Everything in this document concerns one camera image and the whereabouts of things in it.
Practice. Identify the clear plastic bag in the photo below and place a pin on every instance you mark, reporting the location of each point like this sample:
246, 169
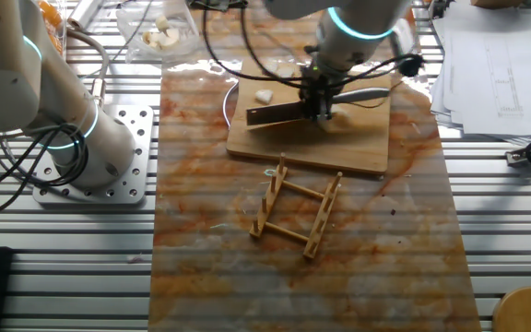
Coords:
182, 27

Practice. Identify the orange marble pattern mat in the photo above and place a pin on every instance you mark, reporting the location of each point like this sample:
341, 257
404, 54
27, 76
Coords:
293, 295

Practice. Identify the wooden mug tree stand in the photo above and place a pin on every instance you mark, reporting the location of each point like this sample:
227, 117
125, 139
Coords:
528, 311

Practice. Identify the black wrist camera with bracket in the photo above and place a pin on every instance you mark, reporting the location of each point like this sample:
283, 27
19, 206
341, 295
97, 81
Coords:
410, 65

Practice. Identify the orange fruit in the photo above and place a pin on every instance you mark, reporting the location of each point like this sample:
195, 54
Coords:
51, 14
57, 43

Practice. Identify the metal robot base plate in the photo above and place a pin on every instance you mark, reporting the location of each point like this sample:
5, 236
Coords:
143, 152

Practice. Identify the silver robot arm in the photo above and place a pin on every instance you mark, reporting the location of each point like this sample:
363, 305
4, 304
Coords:
16, 69

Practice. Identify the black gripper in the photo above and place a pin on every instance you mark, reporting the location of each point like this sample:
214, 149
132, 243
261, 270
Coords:
321, 83

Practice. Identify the wooden cutting board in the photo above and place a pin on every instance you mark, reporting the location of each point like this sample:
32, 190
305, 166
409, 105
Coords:
270, 143

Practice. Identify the cut white radish chunk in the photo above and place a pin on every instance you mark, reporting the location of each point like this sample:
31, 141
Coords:
161, 22
148, 37
171, 39

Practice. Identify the white plastic film roll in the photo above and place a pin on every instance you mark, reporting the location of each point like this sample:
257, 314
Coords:
83, 11

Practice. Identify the wooden knife rack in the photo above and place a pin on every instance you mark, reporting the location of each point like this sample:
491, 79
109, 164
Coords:
267, 203

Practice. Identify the white paper stack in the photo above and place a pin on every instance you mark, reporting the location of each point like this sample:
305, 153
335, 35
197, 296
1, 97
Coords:
500, 69

